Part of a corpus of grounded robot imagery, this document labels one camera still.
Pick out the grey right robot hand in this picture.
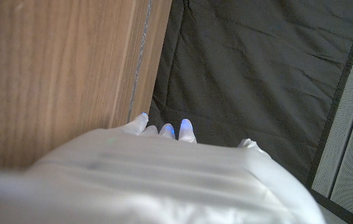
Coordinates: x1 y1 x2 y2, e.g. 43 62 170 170
0 112 326 224

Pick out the grey tape outline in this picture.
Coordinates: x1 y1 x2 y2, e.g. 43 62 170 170
126 0 153 123

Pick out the black backdrop curtain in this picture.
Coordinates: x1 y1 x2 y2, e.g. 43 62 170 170
147 0 353 187

